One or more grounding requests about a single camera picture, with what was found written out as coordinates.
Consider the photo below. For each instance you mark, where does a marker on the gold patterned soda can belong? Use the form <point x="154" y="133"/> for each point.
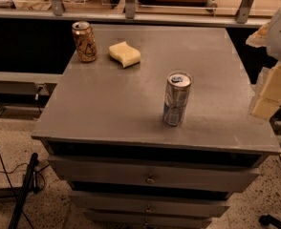
<point x="85" y="41"/>

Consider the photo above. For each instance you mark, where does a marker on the grey drawer cabinet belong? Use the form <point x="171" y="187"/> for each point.
<point x="101" y="109"/>

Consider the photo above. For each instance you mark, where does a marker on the black tripod leg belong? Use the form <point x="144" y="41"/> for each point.
<point x="18" y="209"/>

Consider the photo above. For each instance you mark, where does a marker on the grey low bench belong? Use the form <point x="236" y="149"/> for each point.
<point x="28" y="83"/>

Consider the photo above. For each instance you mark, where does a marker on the bottom grey drawer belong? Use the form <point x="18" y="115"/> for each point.
<point x="147" y="220"/>

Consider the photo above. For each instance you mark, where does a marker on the grey metal shelf rail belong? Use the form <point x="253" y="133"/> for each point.
<point x="224" y="13"/>

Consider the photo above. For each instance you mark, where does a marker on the silver blue redbull can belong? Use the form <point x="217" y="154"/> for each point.
<point x="177" y="90"/>

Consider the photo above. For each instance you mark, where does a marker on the grey drawer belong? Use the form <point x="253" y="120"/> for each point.
<point x="151" y="205"/>
<point x="153" y="173"/>
<point x="147" y="220"/>

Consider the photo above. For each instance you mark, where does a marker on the black stand foot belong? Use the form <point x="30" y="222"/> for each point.
<point x="267" y="220"/>

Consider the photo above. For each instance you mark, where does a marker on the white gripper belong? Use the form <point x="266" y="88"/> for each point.
<point x="267" y="101"/>

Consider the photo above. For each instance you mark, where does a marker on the top grey drawer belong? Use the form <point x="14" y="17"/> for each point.
<point x="153" y="173"/>

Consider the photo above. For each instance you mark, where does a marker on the middle grey drawer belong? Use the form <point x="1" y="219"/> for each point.
<point x="151" y="205"/>

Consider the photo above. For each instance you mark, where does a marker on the yellow sponge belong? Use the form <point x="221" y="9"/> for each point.
<point x="125" y="54"/>

